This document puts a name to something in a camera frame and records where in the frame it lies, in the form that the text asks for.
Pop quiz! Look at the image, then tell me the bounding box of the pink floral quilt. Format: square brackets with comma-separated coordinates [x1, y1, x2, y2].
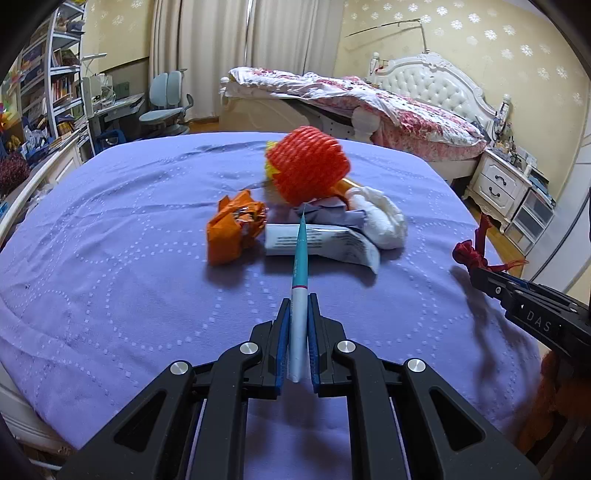
[228, 66, 488, 160]

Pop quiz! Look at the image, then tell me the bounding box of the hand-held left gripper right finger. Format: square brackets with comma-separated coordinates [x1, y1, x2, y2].
[307, 293, 541, 480]

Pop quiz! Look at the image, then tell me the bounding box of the white squeezed tube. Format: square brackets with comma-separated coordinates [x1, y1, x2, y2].
[264, 223, 382, 274]

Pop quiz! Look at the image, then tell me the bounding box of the person's right forearm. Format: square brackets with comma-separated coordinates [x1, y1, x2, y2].
[517, 348, 591, 460]

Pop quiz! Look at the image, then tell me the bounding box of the white nightstand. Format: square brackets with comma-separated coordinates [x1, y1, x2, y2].
[463, 148, 534, 232]

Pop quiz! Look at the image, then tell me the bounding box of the amber bottle with black cap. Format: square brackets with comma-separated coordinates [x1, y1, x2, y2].
[333, 179, 366, 198]

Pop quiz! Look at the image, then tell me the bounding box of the red foam fruit net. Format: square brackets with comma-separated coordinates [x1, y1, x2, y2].
[267, 126, 350, 206]

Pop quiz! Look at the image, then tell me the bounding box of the white bookshelf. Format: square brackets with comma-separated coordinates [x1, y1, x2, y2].
[0, 9, 93, 164]

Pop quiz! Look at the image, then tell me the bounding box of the yellow foam fruit net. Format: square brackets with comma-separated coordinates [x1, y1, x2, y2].
[263, 142, 283, 184]

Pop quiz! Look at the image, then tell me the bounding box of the cream curtain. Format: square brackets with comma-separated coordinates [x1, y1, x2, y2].
[150, 0, 343, 126]

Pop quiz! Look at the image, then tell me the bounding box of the teal and white pen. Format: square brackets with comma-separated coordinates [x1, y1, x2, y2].
[287, 206, 309, 384]

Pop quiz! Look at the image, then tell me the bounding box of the maroon fuzzy ball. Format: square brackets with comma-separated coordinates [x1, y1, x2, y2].
[0, 152, 31, 195]

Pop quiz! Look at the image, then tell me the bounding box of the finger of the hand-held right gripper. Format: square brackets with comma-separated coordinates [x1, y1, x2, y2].
[468, 267, 515, 317]
[503, 275, 583, 308]

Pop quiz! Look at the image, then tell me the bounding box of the crumpled white tissue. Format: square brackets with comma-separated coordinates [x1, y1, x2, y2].
[348, 186, 409, 251]

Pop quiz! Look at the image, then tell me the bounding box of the white tufted bed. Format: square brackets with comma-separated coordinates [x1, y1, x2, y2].
[219, 51, 500, 185]

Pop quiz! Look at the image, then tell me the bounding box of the plastic drawer unit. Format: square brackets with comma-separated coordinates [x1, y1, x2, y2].
[505, 185, 557, 256]

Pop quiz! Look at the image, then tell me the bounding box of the crumpled purple paper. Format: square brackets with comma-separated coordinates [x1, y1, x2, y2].
[291, 196, 368, 230]

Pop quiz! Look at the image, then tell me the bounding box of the thin canopy pole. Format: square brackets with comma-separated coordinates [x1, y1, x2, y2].
[344, 18, 430, 54]

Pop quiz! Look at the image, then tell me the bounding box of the grey study desk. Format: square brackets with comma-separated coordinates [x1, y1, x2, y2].
[82, 74, 149, 145]

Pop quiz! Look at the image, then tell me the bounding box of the light blue desk chair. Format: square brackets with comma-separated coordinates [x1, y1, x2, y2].
[139, 69, 195, 138]

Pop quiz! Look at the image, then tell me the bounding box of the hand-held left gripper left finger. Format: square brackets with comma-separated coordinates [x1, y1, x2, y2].
[58, 298, 292, 480]

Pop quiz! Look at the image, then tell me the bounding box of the crumpled orange wrapper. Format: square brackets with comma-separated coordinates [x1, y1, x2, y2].
[205, 189, 269, 266]

